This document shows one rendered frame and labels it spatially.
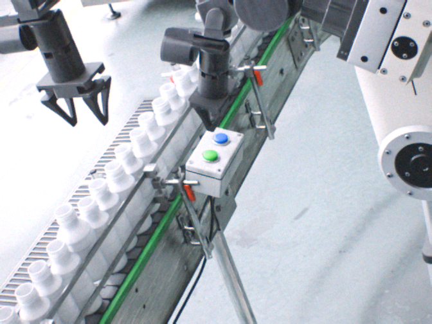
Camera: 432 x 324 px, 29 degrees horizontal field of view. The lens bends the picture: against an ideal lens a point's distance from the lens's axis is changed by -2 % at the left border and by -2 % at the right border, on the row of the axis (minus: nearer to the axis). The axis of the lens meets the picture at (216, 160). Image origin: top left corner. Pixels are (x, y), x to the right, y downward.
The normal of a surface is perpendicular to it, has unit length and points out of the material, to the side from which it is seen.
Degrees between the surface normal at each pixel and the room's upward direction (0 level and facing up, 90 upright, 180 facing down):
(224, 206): 90
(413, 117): 101
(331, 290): 0
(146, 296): 90
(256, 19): 86
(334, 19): 90
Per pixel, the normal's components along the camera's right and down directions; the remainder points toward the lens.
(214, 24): -0.22, 0.22
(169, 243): 0.89, -0.02
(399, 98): -0.29, 0.74
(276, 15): -0.33, 0.54
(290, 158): -0.29, -0.80
